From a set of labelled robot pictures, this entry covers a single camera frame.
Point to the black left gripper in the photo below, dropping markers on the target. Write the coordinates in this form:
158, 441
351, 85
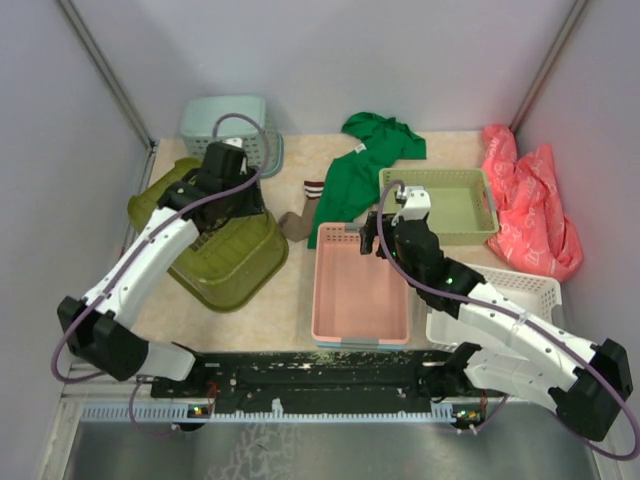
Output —
252, 203

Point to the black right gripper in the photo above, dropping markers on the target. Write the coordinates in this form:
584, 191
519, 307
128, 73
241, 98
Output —
368, 233

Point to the light blue laundry basket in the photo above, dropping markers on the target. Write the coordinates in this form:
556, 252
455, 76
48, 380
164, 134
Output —
201, 114

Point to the pink plastic basket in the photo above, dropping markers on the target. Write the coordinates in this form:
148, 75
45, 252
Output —
354, 295

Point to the olive green laundry basket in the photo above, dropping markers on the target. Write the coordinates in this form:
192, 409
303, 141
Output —
225, 268

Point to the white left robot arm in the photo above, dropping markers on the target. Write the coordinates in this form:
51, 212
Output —
98, 326

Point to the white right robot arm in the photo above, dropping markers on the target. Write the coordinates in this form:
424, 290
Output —
585, 384

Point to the green shirt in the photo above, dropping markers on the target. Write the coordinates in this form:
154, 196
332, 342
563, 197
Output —
351, 184

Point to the brown striped sock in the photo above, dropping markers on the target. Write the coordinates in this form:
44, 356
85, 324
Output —
298, 227

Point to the light green plastic basket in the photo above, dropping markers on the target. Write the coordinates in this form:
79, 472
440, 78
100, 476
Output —
462, 207

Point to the light blue shallow basket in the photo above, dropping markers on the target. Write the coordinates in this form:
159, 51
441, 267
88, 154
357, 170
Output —
359, 343

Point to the pink plastic bag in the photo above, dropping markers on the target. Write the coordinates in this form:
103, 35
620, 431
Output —
535, 236

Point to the white plastic basket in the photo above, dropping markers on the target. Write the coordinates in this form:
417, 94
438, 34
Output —
538, 294

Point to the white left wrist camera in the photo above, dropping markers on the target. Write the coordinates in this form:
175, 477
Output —
236, 154

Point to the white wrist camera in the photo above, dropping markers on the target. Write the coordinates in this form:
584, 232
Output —
415, 204
236, 154

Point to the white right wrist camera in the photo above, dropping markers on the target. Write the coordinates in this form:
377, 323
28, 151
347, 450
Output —
415, 204

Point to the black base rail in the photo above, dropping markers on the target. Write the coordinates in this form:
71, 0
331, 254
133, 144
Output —
322, 381

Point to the white slotted cable duct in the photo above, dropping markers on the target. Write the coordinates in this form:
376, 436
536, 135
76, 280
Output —
191, 413

